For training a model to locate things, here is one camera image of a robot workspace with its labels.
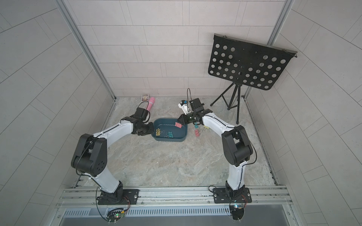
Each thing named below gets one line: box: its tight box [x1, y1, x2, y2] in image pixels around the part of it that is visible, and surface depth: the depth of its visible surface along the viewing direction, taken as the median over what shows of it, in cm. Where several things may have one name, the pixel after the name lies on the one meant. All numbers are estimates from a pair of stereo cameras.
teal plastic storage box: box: [151, 118, 189, 143], surface depth 95 cm
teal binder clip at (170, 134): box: [167, 131, 174, 139], surface depth 95 cm
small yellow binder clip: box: [155, 127, 163, 137], surface depth 96 cm
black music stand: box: [208, 33, 298, 125], surface depth 78 cm
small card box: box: [140, 93, 149, 103], surface depth 117 cm
